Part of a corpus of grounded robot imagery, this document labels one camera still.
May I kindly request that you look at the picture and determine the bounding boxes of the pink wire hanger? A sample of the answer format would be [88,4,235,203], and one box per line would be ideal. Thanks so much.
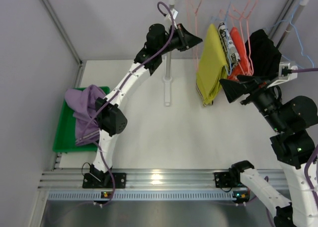
[186,0,202,71]

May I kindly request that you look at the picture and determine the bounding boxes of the purple trousers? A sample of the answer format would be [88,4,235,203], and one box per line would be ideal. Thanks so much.
[65,84,106,146]

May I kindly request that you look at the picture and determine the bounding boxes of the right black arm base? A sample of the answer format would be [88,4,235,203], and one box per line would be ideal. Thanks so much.
[214,171,236,193]

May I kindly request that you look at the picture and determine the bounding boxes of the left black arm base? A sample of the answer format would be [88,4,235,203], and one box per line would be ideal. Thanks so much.
[82,172,127,189]

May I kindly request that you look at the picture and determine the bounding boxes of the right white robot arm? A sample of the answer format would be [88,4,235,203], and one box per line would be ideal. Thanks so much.
[220,75,318,227]

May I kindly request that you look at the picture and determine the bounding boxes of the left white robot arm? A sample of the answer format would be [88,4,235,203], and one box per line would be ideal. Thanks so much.
[82,23,203,189]

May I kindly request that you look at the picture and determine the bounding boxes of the yellow-green trousers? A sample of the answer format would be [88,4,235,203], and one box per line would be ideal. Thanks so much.
[196,24,228,106]

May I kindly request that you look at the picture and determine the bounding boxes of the pink hanger pair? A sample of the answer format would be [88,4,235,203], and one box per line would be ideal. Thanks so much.
[219,0,258,80]

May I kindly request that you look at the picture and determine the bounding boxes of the light blue empty hanger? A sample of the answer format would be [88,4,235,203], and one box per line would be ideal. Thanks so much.
[263,0,316,73]

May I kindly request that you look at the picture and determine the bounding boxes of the orange patterned cloth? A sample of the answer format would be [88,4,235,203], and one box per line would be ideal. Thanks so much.
[227,27,251,81]

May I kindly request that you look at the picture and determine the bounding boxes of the black white patterned cloth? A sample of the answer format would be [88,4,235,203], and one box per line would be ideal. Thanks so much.
[218,22,240,70]

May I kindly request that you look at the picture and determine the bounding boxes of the black garment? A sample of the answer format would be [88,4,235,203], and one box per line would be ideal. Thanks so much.
[245,29,282,76]

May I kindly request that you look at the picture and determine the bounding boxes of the green plastic bin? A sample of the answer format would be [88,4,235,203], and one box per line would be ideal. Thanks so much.
[53,86,109,152]

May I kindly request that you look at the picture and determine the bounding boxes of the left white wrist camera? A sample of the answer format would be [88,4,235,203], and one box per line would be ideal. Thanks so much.
[164,8,178,28]

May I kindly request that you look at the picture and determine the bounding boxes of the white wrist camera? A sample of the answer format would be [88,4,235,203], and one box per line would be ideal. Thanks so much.
[268,61,298,87]
[164,8,178,28]

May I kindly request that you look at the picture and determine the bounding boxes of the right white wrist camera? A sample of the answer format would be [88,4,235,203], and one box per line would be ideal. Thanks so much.
[268,61,298,87]

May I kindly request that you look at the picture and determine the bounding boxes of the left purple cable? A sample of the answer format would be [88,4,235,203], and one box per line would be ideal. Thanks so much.
[81,2,177,208]

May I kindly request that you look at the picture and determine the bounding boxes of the rack vertical post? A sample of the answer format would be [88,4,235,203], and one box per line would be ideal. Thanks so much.
[163,0,176,107]

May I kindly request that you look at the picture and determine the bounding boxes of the blue wire hanger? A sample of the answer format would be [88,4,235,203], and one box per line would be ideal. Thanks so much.
[210,0,236,76]

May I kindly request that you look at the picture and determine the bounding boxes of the aluminium frame strut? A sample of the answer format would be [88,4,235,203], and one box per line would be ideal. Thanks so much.
[33,0,84,64]

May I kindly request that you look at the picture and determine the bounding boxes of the aluminium mounting rail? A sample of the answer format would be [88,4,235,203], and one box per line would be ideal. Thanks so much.
[38,168,291,190]

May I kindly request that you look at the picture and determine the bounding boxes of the grey slotted cable duct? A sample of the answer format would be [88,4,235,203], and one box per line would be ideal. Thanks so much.
[47,190,247,201]

